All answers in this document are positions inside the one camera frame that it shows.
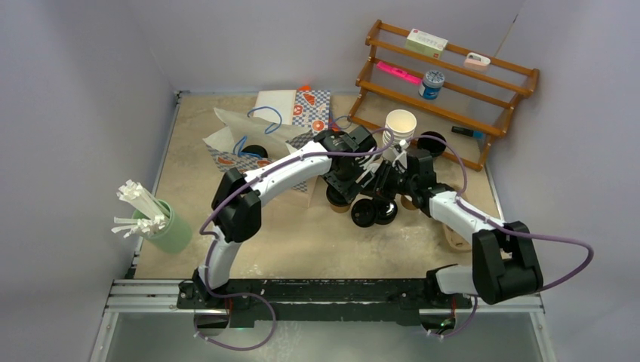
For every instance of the brown paper cup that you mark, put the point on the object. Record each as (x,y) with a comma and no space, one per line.
(407,203)
(340,207)

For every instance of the blue white jar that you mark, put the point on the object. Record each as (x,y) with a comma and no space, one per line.
(431,84)

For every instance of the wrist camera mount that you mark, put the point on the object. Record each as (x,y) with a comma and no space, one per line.
(366,166)
(400,154)

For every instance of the stack of pulp carriers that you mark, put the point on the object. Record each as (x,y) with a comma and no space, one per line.
(454,242)

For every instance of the white green box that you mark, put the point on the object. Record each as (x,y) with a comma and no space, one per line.
(426,44)

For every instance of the wooden shelf rack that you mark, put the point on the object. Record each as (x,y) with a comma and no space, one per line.
(450,107)

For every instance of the black blue marker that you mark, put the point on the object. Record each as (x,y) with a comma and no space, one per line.
(467,132)

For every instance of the stack of flat paper bags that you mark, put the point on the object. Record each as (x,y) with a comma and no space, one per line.
(306,108)

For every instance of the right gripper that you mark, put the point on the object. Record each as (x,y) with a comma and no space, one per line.
(380,185)

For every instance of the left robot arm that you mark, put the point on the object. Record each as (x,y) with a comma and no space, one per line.
(241,196)

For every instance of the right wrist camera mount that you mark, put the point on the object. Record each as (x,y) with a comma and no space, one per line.
(400,154)

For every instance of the dark paper cup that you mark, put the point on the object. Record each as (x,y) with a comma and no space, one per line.
(433,142)

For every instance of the wrapped white straws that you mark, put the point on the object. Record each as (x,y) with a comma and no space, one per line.
(154,218)

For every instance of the black aluminium base frame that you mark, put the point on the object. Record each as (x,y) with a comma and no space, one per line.
(406,302)

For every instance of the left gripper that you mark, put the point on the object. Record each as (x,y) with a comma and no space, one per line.
(349,189)

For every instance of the checkered paper bag blue handles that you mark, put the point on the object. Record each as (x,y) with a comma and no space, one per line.
(248,142)

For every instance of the pink highlighter pen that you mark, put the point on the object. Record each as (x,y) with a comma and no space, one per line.
(398,73)

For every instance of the black lid stack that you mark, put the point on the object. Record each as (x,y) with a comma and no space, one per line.
(386,212)
(364,213)

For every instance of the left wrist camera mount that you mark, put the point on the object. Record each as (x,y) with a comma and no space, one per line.
(366,166)

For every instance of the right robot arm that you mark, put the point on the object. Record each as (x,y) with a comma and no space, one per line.
(504,263)

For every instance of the stack of white paper cups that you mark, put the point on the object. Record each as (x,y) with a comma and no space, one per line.
(401,125)

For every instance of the white pink small device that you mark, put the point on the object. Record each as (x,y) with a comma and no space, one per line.
(476,62)

